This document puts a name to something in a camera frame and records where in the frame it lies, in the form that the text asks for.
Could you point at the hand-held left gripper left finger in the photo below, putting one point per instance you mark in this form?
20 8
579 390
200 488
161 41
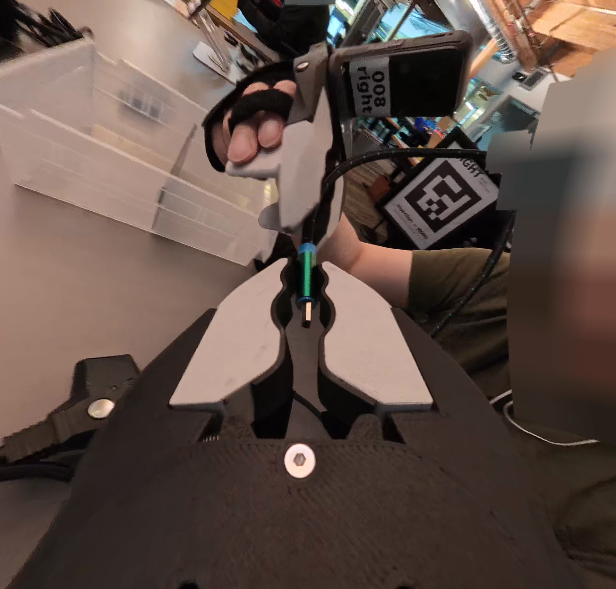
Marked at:
231 348

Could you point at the black framed marker board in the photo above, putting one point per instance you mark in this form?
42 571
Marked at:
442 194

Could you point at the person's right forearm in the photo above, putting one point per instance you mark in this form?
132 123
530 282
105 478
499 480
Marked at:
370 271

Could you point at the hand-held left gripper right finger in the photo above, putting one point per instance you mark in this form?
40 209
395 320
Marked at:
370 348

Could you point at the person's right hand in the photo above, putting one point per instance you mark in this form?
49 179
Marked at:
240 141

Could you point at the person's olive shirt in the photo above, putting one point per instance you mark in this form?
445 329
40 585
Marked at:
452 286

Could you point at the black clamp with screw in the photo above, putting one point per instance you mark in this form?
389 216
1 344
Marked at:
91 391

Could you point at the clear plastic organizer box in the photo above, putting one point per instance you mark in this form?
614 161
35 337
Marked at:
96 156

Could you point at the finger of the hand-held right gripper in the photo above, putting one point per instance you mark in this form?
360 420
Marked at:
303 175
338 209

